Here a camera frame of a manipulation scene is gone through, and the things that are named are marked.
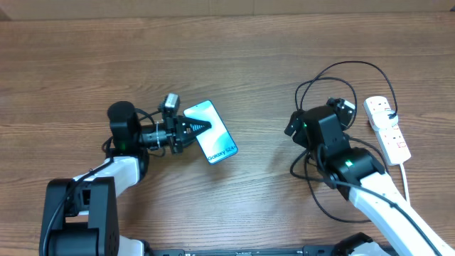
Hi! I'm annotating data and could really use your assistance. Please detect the Samsung Galaxy smartphone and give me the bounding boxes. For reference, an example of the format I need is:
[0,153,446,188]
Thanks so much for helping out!
[183,100,238,164]

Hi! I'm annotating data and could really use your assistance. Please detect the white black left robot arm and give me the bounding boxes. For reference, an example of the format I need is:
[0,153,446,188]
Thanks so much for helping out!
[39,101,211,255]

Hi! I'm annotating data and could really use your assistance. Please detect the white power strip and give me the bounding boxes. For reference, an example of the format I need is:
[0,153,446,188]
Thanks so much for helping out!
[363,96,411,166]

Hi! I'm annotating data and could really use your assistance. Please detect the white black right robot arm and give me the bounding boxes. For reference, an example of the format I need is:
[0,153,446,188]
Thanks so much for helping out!
[284,98,454,255]

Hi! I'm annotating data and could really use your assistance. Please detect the white USB charger plug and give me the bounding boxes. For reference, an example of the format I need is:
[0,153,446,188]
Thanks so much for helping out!
[370,110,399,131]

